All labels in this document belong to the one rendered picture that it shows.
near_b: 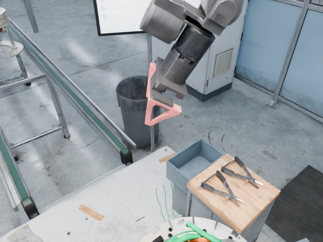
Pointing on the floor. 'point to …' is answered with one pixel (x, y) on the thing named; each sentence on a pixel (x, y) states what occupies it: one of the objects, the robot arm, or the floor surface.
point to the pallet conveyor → (5, 154)
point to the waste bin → (139, 125)
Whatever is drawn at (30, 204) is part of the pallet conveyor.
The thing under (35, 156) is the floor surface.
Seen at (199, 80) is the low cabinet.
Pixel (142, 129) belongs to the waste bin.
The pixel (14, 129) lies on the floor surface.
